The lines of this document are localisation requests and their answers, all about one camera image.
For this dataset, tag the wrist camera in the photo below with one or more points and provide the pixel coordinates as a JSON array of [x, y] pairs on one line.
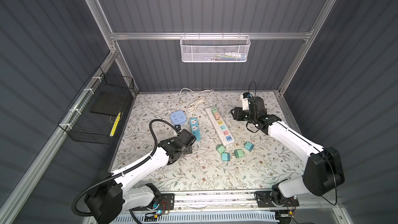
[[245, 97], [177, 128]]

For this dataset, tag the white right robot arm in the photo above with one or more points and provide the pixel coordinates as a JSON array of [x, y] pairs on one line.
[[323, 167]]

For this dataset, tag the green USB charger plug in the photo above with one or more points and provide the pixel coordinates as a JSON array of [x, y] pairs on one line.
[[214, 110]]

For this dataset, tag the teal charger plug front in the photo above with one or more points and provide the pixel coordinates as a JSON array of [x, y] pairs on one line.
[[226, 157]]

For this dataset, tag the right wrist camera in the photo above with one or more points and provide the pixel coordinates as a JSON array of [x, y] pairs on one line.
[[245, 97]]

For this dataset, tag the white wire mesh basket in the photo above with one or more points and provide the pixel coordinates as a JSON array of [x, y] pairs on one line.
[[214, 48]]

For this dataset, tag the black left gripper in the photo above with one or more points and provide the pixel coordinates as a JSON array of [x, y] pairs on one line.
[[188, 151]]

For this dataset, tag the black wire wall basket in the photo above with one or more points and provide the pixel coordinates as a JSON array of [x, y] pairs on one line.
[[83, 126]]

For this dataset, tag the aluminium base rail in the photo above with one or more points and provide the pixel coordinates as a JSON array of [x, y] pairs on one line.
[[244, 199]]

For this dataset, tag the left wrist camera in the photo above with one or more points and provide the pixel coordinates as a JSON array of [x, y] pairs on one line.
[[177, 128]]

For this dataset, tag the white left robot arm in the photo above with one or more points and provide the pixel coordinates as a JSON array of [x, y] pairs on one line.
[[107, 200]]

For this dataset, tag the teal charger plug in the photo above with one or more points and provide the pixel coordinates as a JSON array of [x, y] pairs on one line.
[[226, 157], [249, 146]]

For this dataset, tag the light blue round socket hub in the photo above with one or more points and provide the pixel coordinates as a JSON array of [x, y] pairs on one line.
[[178, 117]]

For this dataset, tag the green charger plug front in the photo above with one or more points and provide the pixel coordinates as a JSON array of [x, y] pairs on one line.
[[239, 153]]

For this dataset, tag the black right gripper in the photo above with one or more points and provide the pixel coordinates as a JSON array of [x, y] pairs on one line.
[[238, 112]]

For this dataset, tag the teal tower power strip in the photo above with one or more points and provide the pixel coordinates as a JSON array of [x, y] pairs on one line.
[[195, 128]]

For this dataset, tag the white multicolour power strip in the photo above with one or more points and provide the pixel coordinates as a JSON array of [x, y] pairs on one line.
[[221, 129]]

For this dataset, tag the black foam pad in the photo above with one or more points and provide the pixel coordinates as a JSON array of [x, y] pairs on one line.
[[108, 104]]

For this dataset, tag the teal charger plug right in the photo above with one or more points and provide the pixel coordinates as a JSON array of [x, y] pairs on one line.
[[249, 146]]

